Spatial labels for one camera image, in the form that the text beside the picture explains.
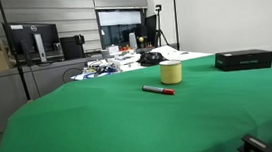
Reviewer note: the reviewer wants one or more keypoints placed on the red capped grey marker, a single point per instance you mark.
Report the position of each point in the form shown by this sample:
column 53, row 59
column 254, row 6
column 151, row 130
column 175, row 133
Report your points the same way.
column 157, row 90

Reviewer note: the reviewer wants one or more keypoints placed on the yellow enamel mug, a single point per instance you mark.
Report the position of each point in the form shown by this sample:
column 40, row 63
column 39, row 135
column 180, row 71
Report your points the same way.
column 171, row 74

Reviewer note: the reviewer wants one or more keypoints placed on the white electronics clutter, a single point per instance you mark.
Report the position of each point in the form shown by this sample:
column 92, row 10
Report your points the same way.
column 124, row 60

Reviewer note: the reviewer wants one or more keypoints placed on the orange small items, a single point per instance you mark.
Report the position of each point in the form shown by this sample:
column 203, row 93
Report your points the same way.
column 125, row 48

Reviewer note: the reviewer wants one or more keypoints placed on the small white box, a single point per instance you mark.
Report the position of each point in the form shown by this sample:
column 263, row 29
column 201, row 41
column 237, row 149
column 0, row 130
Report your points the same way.
column 113, row 49

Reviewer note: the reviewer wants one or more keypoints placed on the white upright speaker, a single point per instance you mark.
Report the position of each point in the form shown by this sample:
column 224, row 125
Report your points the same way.
column 133, row 41

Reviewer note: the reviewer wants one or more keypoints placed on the yellow ball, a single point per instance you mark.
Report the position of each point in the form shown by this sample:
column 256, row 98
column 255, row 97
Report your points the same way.
column 141, row 39

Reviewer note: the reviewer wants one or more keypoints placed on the dark window screen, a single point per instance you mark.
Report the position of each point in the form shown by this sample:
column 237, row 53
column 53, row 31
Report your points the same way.
column 121, row 30

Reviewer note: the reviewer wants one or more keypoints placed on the green tablecloth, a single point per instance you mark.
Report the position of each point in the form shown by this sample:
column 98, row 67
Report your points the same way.
column 114, row 128

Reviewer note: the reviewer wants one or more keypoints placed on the black desktop computer case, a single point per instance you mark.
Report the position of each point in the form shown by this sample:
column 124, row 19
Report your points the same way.
column 71, row 47

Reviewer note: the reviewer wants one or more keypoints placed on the black rectangular cardboard box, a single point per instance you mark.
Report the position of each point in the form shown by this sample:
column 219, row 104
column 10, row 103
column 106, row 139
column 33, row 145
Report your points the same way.
column 245, row 60

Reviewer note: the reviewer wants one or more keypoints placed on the black slanted stand pole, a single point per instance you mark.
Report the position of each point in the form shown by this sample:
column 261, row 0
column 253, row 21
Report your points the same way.
column 23, row 80

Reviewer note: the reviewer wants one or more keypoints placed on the black Dell monitor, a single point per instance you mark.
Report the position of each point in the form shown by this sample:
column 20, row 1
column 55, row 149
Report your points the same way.
column 21, row 36

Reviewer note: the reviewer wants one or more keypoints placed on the black camera tripod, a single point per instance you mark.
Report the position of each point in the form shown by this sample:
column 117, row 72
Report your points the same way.
column 159, row 23

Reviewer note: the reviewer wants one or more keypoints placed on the black clamp mount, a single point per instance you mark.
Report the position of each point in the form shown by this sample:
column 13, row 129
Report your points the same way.
column 253, row 145

